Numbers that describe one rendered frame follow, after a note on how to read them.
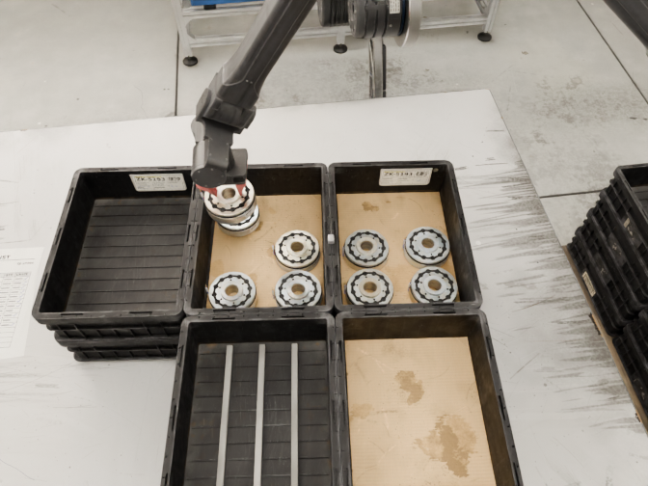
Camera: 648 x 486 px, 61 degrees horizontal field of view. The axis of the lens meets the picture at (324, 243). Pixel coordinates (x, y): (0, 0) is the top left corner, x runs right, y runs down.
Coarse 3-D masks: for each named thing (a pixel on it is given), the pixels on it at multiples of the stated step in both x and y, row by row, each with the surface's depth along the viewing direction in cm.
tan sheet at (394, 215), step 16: (416, 192) 138; (432, 192) 138; (352, 208) 135; (368, 208) 135; (384, 208) 135; (400, 208) 135; (416, 208) 135; (432, 208) 135; (352, 224) 132; (368, 224) 132; (384, 224) 132; (400, 224) 132; (416, 224) 132; (432, 224) 132; (400, 240) 130; (400, 256) 127; (448, 256) 127; (352, 272) 125; (384, 272) 125; (400, 272) 125; (416, 272) 125; (448, 272) 125; (400, 288) 122; (432, 288) 122
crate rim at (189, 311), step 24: (264, 168) 129; (288, 168) 130; (312, 168) 130; (192, 240) 117; (192, 264) 114; (192, 288) 111; (192, 312) 108; (216, 312) 108; (240, 312) 108; (264, 312) 108; (288, 312) 108
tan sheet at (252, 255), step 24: (264, 216) 134; (288, 216) 134; (312, 216) 134; (216, 240) 130; (240, 240) 130; (264, 240) 130; (216, 264) 126; (240, 264) 126; (264, 264) 126; (264, 288) 122
